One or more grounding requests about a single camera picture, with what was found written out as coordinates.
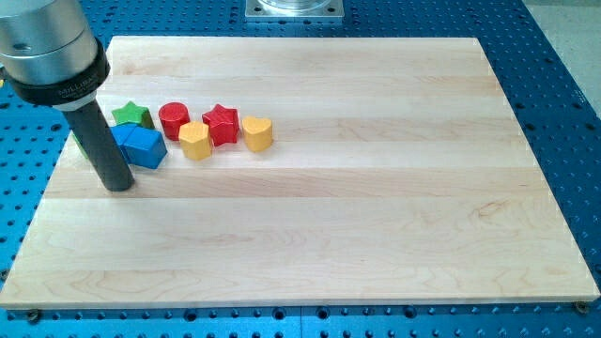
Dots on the red star block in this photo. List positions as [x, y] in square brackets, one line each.
[223, 124]

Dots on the blue triangle block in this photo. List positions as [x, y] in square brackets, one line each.
[121, 134]

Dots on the yellow hexagon block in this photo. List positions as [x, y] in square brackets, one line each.
[195, 140]

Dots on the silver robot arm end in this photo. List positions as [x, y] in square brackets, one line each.
[49, 53]

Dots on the yellow heart block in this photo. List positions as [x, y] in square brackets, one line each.
[257, 132]

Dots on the green star block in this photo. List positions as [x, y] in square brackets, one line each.
[135, 114]

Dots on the light wooden board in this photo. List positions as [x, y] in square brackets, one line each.
[398, 174]

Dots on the red cylinder block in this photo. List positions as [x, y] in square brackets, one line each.
[173, 115]

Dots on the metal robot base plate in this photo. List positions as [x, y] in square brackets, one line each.
[272, 9]

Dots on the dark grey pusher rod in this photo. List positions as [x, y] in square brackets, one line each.
[90, 127]

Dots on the green circle block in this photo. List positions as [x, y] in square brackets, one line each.
[79, 145]

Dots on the blue cube block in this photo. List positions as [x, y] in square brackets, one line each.
[145, 147]

